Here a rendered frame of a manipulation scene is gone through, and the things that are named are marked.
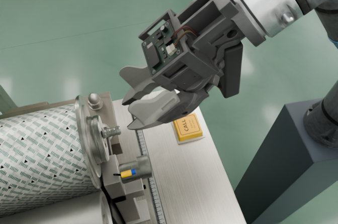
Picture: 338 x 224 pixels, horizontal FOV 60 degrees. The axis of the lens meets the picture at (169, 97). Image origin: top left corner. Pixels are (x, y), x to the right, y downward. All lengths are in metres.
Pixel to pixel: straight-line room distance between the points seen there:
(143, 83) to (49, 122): 0.14
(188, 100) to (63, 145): 0.18
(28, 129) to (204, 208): 0.50
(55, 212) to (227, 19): 0.35
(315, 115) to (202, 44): 0.65
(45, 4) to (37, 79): 0.87
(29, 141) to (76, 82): 1.80
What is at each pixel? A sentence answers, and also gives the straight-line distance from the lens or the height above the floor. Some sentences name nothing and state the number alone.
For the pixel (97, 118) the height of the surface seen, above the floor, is 1.28.
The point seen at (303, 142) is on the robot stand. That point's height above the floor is 0.90.
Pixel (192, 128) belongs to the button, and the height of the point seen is 0.92.
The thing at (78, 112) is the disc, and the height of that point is 1.32.
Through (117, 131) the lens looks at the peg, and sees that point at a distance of 0.45.
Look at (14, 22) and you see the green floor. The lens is 2.88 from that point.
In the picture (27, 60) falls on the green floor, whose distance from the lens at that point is 2.50.
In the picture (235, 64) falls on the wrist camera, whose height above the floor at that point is 1.39.
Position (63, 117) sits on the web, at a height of 1.31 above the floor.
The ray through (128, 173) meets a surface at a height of 1.24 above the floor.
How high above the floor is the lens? 1.66
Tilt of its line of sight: 55 degrees down
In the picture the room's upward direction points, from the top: straight up
